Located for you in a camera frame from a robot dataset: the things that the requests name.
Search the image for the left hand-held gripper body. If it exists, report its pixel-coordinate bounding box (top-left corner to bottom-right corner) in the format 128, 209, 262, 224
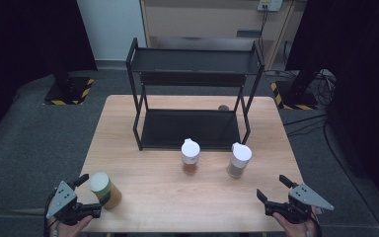
45, 180, 103, 227

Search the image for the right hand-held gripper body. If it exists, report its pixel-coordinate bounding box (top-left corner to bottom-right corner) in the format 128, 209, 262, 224
265, 183, 336, 225

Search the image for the green label jar silver lid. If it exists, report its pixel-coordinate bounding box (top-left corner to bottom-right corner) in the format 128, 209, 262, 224
88, 171, 122, 210

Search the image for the red spice jar white lid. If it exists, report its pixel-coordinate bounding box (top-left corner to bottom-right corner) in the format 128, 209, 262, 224
181, 137, 201, 176

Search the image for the black metal two-tier rack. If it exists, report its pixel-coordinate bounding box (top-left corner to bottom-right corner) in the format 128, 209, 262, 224
125, 37, 265, 152

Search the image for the person's left hand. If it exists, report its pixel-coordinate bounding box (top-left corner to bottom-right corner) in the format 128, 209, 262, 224
46, 213, 95, 237

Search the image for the person's right hand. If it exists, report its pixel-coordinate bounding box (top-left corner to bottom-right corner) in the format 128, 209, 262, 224
271, 210, 321, 237

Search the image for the grey spice jar white lid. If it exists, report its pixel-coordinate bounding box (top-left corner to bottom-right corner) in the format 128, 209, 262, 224
226, 141, 253, 180

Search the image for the black stand with striped base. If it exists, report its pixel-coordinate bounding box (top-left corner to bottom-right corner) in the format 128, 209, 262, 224
269, 62, 320, 111
43, 48, 96, 107

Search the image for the black curtain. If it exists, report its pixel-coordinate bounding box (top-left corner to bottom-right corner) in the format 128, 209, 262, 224
0, 0, 99, 147
285, 0, 379, 206

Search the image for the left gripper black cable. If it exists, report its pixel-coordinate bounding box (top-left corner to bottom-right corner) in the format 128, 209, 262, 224
42, 193, 57, 237

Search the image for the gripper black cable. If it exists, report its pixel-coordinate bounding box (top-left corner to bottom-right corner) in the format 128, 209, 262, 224
309, 206, 324, 237
42, 193, 57, 237

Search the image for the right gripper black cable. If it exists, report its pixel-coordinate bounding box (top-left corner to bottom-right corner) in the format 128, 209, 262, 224
309, 206, 324, 237

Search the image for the black floor cable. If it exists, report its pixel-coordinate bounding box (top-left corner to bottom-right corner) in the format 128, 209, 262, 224
282, 113, 379, 237

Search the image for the tangled black cable bundle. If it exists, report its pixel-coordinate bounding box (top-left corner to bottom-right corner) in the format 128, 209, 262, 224
314, 69, 338, 107

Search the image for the black outlet cable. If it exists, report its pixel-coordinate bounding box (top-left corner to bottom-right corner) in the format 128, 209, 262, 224
257, 5, 268, 53

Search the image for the white wall power outlet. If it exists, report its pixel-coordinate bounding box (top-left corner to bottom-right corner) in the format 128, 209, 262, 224
257, 0, 283, 13

